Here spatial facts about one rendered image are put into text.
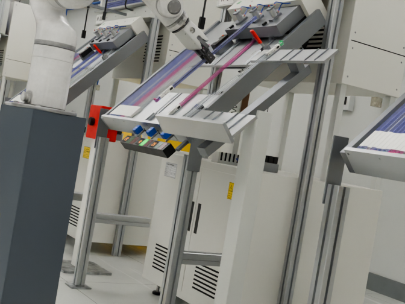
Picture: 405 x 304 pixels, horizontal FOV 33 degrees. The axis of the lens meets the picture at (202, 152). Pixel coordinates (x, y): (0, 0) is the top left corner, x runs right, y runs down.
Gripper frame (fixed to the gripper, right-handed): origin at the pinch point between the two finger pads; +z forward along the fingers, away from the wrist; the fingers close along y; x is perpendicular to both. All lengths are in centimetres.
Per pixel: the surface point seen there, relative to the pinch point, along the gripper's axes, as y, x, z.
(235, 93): -10.0, 5.3, 12.4
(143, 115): 30.5, 22.7, 7.9
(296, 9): -6.0, -36.7, 12.6
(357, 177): 107, -72, 175
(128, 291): 58, 75, 66
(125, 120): 35.0, 28.0, 5.3
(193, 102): 6.2, 13.0, 9.6
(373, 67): -10, -46, 53
